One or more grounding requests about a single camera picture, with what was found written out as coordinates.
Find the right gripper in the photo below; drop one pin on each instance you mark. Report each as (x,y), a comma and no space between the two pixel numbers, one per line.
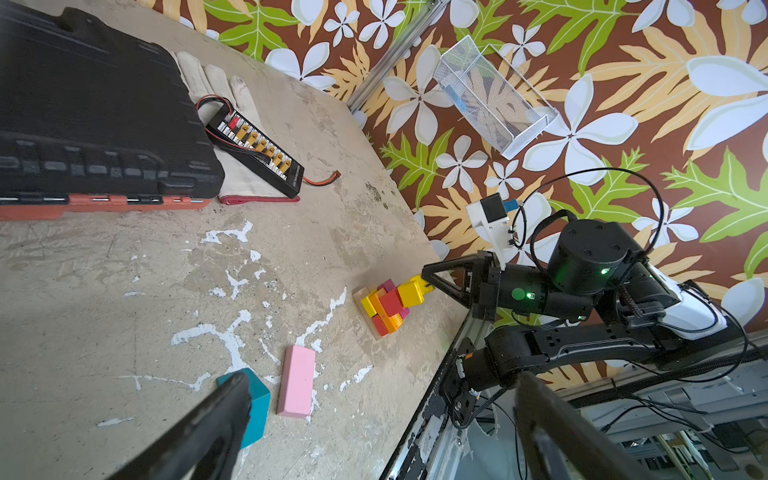
(522,289)

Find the white wire basket right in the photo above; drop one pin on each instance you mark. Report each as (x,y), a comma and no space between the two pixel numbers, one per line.
(494,97)

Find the pink block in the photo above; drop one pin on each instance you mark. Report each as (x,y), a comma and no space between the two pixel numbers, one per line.
(296,388)

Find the red arch block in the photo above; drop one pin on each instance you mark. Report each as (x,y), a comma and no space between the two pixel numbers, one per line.
(392,303)

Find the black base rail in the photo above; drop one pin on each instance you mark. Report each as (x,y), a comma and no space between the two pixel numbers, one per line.
(431,446)

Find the red rectangular block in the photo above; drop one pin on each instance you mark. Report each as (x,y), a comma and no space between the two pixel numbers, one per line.
(379,326)

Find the magenta block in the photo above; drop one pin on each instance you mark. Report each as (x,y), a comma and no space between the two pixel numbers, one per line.
(388,286)

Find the yellow rectangular block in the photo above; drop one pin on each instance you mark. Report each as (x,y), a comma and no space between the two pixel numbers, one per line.
(368,306)

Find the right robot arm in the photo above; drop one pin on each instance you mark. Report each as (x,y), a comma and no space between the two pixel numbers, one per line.
(606,300)

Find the aluminium frame post right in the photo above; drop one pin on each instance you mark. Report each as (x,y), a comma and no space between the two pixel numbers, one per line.
(399,47)

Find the beige work glove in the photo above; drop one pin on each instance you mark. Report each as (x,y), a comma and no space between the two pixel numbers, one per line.
(210,79)

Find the black charging board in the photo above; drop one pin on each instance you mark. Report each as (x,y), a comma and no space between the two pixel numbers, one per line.
(256,169)

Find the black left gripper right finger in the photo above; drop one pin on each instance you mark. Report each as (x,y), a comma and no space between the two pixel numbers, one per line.
(557,441)

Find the orange supermarket block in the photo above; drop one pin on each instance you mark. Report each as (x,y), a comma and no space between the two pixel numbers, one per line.
(393,323)

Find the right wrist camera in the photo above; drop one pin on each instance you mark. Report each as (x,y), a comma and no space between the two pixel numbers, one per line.
(489,217)

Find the teal block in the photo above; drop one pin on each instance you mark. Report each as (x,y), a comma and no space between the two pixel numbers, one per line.
(260,403)

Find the black red tool case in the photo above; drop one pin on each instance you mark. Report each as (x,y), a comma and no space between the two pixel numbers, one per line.
(94,119)

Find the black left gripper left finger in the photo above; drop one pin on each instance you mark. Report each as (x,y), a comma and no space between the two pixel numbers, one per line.
(202,445)

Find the yellow arch block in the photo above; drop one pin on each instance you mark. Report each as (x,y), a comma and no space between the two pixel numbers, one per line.
(413,292)

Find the natural wood block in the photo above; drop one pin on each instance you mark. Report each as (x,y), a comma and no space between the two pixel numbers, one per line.
(358,295)

